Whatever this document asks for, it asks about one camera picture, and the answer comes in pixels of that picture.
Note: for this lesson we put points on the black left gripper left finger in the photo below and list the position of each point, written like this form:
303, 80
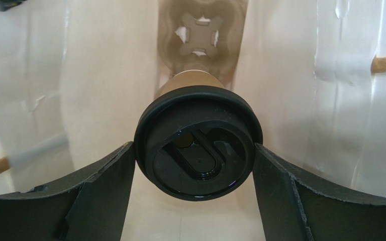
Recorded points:
88, 204

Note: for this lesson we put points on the brown paper coffee cup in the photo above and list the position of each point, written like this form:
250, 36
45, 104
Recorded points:
186, 79

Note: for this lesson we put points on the kraft paper bag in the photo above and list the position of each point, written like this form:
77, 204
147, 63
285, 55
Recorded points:
76, 76

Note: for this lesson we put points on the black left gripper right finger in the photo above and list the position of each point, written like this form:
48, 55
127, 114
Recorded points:
296, 204

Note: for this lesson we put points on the black plastic cup lid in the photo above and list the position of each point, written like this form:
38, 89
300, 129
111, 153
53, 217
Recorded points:
197, 143

